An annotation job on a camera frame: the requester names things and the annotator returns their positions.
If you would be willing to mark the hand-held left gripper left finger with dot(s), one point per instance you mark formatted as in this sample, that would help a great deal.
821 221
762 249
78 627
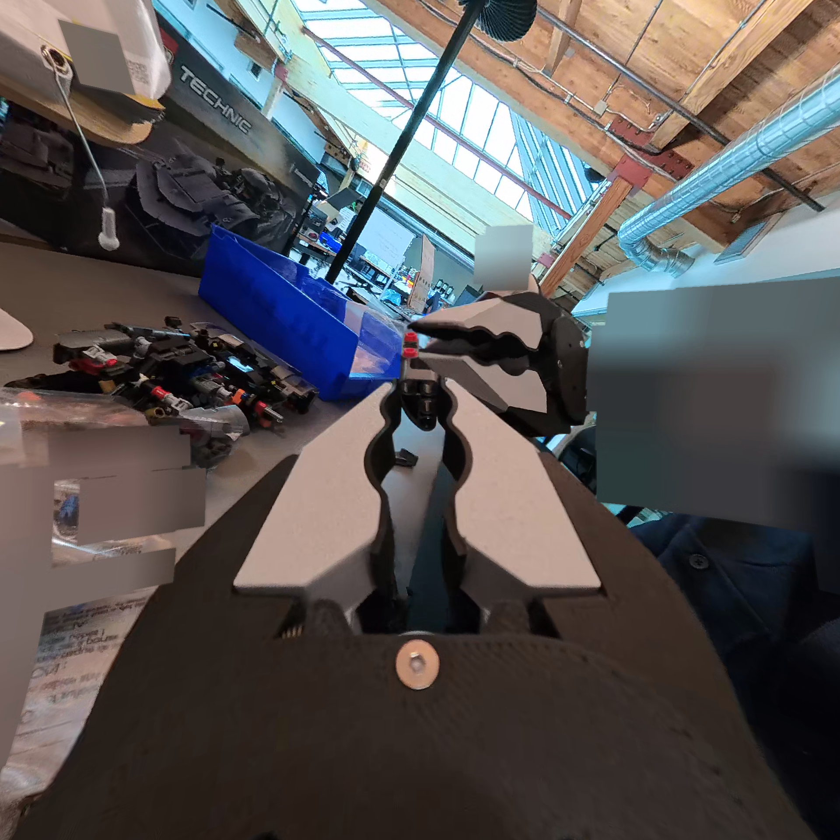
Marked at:
315 525

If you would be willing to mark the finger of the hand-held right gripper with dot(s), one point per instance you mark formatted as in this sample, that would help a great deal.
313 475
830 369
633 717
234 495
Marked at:
499 387
485 318

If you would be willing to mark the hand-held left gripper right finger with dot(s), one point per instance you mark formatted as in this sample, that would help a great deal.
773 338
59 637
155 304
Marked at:
525 525

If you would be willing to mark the grey brick beam assembly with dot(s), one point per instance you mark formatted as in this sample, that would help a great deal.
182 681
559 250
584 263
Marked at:
420 403

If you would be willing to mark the large toy brick car model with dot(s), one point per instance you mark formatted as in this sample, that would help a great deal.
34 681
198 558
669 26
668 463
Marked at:
177 374

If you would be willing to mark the dark toy set box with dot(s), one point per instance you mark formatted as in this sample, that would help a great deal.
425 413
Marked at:
197 184

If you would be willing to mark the small black brick piece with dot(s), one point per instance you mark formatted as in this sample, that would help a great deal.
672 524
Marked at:
405 458

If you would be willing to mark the black metal pole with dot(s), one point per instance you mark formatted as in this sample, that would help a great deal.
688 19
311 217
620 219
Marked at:
407 138

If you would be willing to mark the blue plastic bin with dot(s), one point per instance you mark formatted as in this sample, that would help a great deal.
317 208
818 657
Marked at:
275 308

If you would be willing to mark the clear bag of brick pieces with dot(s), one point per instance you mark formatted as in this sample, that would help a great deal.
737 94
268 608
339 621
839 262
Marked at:
65 407

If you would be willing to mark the clear bag with warning print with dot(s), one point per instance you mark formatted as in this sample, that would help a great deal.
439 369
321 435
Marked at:
72 656

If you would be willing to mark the black round pleated lamp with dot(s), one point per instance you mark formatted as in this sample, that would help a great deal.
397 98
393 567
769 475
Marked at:
502 19

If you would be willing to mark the building manual in plastic sleeve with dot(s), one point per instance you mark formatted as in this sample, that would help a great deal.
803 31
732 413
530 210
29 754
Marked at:
148 39

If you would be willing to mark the white book stand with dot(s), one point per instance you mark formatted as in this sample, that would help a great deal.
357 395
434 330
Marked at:
26 65

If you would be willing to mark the silver ventilation duct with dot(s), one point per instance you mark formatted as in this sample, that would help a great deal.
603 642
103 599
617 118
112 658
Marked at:
722 170

